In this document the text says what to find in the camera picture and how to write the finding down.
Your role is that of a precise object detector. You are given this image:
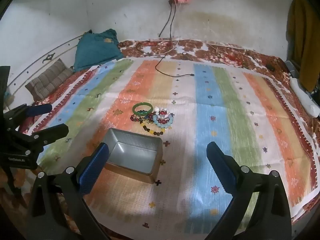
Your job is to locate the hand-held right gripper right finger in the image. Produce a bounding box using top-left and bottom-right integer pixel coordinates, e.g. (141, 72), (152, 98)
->
(205, 141), (292, 240)

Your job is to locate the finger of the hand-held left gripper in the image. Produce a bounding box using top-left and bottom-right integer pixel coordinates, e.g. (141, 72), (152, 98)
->
(7, 123), (69, 156)
(4, 103), (53, 127)

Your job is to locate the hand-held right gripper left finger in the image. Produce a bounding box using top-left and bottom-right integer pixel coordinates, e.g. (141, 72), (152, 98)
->
(25, 142), (110, 240)

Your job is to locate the metal tin box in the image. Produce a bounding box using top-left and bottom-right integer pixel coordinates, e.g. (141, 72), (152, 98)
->
(102, 128), (163, 184)

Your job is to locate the dark brown bead bracelet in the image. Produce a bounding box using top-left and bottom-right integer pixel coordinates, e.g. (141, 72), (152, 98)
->
(130, 110), (147, 122)

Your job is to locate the yellow and brown bead bracelet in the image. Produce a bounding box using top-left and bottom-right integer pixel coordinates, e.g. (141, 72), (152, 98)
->
(142, 122), (167, 136)

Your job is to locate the light blue bead bracelet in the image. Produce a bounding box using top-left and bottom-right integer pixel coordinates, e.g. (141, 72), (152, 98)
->
(152, 116), (175, 128)

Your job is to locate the red and white bead bracelet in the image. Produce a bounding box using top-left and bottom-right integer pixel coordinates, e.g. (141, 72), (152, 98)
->
(154, 106), (174, 118)

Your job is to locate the green bangle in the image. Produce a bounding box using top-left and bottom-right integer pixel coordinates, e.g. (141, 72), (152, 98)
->
(132, 102), (153, 117)

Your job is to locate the brown striped pillow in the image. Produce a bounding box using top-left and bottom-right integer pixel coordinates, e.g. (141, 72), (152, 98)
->
(25, 58), (74, 102)

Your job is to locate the metal bed headboard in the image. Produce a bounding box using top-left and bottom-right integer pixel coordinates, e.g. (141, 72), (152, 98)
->
(5, 32), (87, 98)

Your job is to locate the striped colourful mat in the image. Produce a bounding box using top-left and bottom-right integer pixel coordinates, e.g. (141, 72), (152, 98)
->
(30, 59), (320, 230)

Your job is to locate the teal cloth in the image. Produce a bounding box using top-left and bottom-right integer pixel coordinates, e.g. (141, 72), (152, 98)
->
(73, 29), (125, 72)

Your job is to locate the white rolled cloth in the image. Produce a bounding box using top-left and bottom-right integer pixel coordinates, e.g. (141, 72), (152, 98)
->
(289, 77), (320, 117)

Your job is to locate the yellow hanging cloth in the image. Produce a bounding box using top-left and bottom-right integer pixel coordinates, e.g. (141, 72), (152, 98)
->
(286, 0), (320, 93)

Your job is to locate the white cable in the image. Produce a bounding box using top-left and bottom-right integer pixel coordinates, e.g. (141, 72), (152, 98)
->
(150, 39), (181, 55)

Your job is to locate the black charging cable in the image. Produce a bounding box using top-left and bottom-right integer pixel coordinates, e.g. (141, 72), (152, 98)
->
(155, 4), (195, 77)

